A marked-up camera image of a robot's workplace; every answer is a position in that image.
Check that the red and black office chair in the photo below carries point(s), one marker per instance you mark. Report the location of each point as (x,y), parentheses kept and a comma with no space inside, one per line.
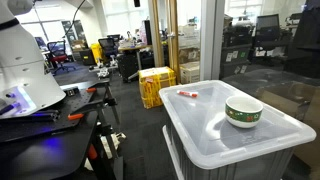
(58,55)

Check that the white bowl with green band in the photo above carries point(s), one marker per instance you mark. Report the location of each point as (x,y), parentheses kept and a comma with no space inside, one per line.
(243,116)

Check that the black mesh office chair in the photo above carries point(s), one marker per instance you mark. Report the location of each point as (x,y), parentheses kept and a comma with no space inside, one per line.
(108,46)

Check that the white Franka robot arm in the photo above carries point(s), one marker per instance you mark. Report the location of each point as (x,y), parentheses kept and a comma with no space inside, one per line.
(20,66)

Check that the orange marker with white cap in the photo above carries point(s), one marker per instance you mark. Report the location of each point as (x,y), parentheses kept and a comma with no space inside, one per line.
(186,93)

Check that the grey plastic storage bin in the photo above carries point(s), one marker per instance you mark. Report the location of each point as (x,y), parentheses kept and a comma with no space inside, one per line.
(206,171)

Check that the small white wheeled device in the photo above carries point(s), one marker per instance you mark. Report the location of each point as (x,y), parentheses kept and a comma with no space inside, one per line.
(103,71)

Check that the black drawer cabinet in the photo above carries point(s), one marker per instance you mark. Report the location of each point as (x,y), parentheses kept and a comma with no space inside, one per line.
(127,66)

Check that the cardboard box with white label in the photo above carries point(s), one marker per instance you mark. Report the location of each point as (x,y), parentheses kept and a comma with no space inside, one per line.
(189,72)

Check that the black perforated breadboard plate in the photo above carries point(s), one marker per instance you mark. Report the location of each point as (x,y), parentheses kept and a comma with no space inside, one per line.
(40,126)

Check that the white window frame post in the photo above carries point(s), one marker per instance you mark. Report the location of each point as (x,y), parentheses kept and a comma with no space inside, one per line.
(212,40)

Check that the small black connector block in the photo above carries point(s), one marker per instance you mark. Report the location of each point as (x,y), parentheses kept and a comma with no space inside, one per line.
(71,91)

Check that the white plastic bracket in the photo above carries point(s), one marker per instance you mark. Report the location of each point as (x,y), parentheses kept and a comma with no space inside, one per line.
(115,140)

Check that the brown cardboard box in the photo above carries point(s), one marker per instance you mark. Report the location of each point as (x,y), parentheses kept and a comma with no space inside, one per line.
(188,54)

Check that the black shelf with labelled bins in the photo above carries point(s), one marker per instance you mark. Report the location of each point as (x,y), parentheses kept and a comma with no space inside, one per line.
(235,60)

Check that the black computer monitor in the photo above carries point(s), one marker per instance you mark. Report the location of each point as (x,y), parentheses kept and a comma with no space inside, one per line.
(267,24)

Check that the round wooden office table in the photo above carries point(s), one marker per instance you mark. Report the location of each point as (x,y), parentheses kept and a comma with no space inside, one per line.
(133,48)

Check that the black table frame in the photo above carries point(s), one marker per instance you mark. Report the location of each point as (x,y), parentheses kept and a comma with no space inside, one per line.
(50,156)

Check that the translucent plastic storage bin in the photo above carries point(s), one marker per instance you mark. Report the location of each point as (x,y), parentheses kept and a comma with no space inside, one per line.
(200,133)

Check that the yellow waste bin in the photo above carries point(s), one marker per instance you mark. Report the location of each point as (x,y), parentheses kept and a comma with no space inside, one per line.
(96,52)

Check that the wooden door frame post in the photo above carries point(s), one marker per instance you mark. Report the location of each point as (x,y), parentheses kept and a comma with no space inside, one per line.
(173,36)
(156,33)

